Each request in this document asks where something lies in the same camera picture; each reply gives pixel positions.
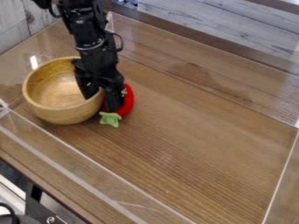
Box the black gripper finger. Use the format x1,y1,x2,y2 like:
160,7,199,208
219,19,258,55
103,84,126,113
75,68,99,99

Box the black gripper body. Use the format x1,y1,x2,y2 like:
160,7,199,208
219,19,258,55
71,38,124,87

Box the red plush tomato green stem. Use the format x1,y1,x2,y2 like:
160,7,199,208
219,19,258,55
99,83,135,128

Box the wooden bowl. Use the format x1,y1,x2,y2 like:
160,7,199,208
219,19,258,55
23,56,104,125

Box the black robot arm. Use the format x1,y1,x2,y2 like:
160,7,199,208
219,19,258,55
32,0,126,113

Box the clear acrylic corner bracket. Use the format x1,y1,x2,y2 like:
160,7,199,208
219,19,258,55
106,11,115,33

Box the clear acrylic tray wall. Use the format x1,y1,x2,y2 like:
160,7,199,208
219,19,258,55
0,99,195,224

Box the black table leg bracket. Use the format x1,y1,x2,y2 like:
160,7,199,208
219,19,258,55
24,183,76,224

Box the black cable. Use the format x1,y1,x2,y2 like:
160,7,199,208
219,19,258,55
0,202,22,224

